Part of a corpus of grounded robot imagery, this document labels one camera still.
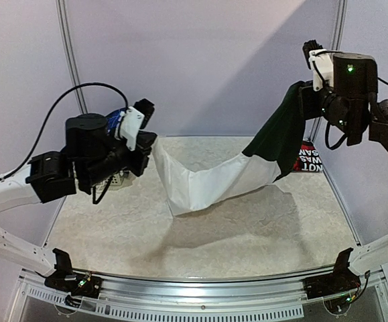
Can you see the white laundry basket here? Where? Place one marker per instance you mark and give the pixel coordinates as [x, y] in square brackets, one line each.
[120, 180]

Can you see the white garment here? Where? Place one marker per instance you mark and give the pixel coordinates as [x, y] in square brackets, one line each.
[189, 191]

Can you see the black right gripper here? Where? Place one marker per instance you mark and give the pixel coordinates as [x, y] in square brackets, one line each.
[307, 100]

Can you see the aluminium front rail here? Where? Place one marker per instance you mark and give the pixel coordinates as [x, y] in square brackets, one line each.
[266, 298]

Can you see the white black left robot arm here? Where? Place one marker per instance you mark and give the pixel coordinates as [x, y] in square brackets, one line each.
[88, 158]

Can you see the dark green garment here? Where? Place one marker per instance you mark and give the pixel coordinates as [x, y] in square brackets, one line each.
[280, 138]

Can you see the aluminium left corner post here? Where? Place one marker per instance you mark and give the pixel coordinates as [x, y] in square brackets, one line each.
[62, 14]

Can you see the red black plaid shirt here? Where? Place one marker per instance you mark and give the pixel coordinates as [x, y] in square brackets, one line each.
[308, 159]

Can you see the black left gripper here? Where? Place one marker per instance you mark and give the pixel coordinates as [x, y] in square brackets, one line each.
[143, 141]

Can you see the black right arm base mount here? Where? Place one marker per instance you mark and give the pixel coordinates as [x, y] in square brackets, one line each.
[338, 289]

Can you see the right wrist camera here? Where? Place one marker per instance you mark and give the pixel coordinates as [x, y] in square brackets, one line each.
[355, 75]

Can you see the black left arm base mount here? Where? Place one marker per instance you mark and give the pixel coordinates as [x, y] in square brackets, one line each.
[75, 285]

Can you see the blue patterned garment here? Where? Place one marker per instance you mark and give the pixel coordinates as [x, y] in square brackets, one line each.
[114, 120]

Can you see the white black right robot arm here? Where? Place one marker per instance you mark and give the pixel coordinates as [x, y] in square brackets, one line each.
[358, 177]

